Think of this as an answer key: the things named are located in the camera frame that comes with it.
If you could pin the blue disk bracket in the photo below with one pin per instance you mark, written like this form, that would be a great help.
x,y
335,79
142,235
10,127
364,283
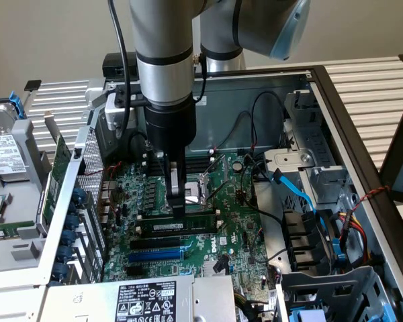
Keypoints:
x,y
16,105

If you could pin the black box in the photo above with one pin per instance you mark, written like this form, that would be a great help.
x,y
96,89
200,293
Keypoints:
x,y
112,65

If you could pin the silver hard disk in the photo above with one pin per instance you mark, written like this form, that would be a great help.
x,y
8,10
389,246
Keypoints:
x,y
3,157

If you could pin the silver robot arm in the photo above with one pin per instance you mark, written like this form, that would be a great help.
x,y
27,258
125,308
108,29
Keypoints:
x,y
161,33

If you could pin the metal socket cover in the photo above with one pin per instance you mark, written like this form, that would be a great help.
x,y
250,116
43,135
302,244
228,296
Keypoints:
x,y
206,177

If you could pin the silver power supply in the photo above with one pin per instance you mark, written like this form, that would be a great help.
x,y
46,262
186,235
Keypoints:
x,y
97,302

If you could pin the green Dell motherboard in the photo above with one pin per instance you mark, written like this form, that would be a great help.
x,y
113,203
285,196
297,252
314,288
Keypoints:
x,y
235,214

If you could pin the silver rear port block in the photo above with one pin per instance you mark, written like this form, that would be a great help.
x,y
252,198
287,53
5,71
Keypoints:
x,y
105,201

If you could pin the coin battery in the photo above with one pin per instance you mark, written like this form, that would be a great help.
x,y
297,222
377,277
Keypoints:
x,y
237,165

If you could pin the blue card latch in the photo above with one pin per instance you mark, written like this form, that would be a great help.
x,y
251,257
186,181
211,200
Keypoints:
x,y
78,195
65,252
73,220
59,269
68,237

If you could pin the CPU socket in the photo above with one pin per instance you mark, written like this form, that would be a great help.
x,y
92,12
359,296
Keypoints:
x,y
196,191

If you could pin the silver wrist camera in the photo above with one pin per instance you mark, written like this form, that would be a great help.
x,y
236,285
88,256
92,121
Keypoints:
x,y
112,110

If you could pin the silver disk bay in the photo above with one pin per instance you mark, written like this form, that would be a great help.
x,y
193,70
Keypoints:
x,y
309,157

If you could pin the black RAM slot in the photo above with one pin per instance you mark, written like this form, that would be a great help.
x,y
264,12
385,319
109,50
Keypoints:
x,y
198,158
198,167
198,163
198,172
201,213
194,235

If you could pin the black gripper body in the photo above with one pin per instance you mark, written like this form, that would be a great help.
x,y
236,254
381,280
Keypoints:
x,y
169,127

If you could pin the long black expansion slot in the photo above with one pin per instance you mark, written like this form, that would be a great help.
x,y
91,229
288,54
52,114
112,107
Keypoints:
x,y
154,243

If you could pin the green RAM stick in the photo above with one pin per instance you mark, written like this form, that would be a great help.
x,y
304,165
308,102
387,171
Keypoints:
x,y
194,224
0,234

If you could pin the grey parts rack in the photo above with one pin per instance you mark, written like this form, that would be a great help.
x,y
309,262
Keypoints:
x,y
20,188

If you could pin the grey drive cage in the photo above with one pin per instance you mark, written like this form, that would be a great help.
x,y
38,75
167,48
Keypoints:
x,y
356,281

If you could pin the black fan shroud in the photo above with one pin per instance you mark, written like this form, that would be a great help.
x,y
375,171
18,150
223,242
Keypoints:
x,y
299,241

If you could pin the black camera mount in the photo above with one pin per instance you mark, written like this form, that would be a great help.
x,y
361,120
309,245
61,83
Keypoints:
x,y
136,100

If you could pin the open PC case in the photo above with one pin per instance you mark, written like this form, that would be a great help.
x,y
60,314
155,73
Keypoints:
x,y
238,100

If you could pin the white barcode sticker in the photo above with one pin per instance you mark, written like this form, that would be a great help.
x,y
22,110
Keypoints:
x,y
202,100

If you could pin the short black expansion slot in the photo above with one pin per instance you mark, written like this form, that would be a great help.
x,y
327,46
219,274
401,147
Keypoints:
x,y
134,271

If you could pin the silver chipset heatsink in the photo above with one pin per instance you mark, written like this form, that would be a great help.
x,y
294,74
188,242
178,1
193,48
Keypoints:
x,y
208,268

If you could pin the blue expansion slot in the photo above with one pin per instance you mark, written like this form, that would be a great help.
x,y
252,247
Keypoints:
x,y
154,256

